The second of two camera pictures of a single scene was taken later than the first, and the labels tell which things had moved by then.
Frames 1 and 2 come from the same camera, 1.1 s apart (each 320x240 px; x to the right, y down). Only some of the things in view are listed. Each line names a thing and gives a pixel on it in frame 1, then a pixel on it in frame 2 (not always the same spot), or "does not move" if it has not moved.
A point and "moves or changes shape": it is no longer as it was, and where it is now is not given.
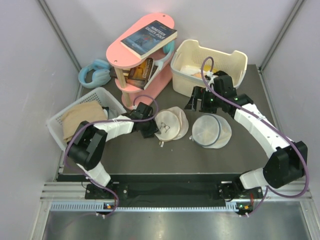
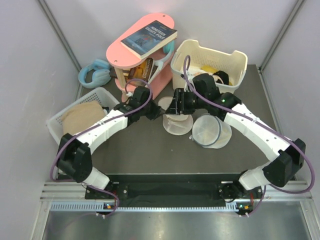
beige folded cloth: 90,112 does not move
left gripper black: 153,129 → 156,112
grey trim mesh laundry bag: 211,131 does not move
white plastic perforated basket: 106,97 does not move
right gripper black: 200,93 → 177,108
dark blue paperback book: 145,40 does not move
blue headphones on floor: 101,74 does not move
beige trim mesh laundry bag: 172,122 moves or changes shape
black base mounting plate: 178,187 does not move
